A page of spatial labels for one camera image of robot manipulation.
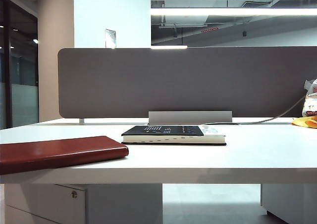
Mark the red leather-bound book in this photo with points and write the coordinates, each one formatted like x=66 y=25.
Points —
x=62 y=152

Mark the black hardcover book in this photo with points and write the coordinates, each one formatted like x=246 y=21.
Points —
x=173 y=139

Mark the grey fabric desk divider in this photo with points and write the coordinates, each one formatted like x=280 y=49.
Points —
x=173 y=85

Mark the short hanging linear light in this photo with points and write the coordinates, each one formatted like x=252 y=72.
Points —
x=170 y=47

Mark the red ceiling sign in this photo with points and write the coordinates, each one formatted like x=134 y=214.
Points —
x=209 y=30

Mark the round silver drawer lock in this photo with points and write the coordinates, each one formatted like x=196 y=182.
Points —
x=74 y=194

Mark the ceiling air vent grille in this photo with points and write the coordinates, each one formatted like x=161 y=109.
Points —
x=257 y=4

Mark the white drawer cabinet with lock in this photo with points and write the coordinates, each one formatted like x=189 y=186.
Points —
x=49 y=204

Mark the yellow cloth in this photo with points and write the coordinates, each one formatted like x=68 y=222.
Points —
x=307 y=122

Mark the clear plastic snack bag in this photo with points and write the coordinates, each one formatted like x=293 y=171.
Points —
x=312 y=105

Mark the black framed glass partition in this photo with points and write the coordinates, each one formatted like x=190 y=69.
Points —
x=8 y=60

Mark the plain white cabinet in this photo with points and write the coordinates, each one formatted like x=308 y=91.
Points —
x=292 y=199

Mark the white divider bracket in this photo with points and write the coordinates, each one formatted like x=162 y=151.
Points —
x=81 y=121

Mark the silver wall plate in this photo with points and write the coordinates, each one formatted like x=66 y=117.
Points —
x=110 y=38

